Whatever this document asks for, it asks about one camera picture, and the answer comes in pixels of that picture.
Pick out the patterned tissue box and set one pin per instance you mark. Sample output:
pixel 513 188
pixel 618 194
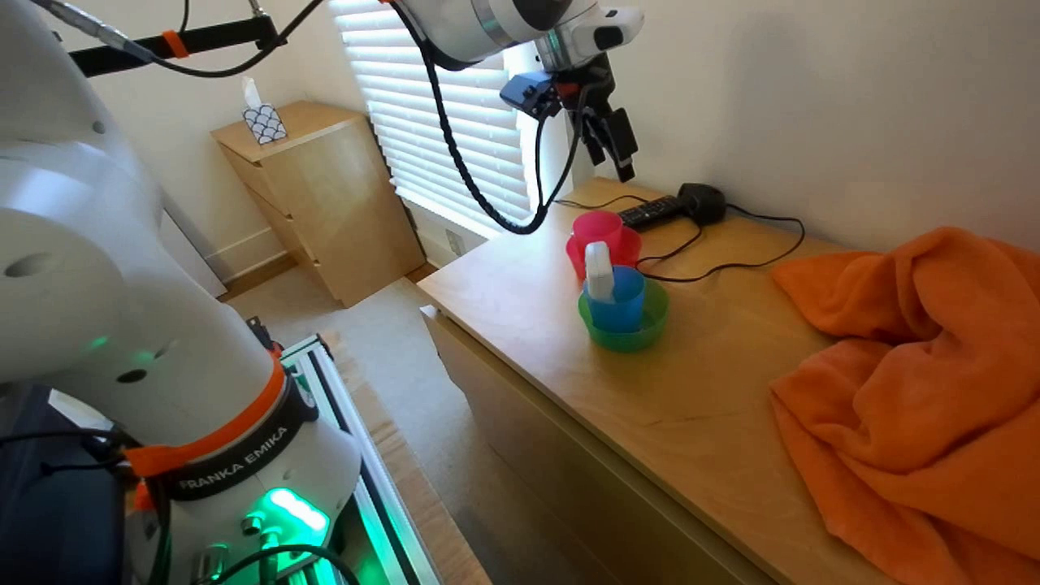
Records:
pixel 265 120

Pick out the blue plastic cup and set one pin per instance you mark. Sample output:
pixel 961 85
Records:
pixel 630 307

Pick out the orange cloth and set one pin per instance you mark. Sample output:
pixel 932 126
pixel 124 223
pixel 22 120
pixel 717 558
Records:
pixel 921 402

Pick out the robot base frame green light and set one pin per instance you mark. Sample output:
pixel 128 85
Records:
pixel 362 457

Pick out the light wooden dresser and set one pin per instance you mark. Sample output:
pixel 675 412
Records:
pixel 695 378

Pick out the green plastic cup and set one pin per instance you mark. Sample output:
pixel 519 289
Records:
pixel 626 339

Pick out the small wooden cabinet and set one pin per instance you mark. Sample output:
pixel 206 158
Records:
pixel 327 206

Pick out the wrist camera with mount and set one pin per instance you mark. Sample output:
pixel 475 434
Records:
pixel 528 93

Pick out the black remote control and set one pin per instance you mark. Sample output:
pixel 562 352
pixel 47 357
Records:
pixel 651 212

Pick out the dark blue bag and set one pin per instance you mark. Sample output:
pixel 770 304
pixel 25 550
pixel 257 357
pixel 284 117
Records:
pixel 52 489

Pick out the small white plastic item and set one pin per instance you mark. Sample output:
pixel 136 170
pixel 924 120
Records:
pixel 600 271

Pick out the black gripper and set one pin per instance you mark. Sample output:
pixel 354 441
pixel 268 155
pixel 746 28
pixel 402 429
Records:
pixel 585 85

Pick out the white window blinds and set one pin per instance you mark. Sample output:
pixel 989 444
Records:
pixel 456 141

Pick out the red plastic cup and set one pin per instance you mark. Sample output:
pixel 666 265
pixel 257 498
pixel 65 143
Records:
pixel 603 229

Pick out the black round device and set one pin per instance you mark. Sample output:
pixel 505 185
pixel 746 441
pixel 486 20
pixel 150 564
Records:
pixel 704 202

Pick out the black rod with orange tape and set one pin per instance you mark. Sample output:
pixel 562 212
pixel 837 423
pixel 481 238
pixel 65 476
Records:
pixel 214 39

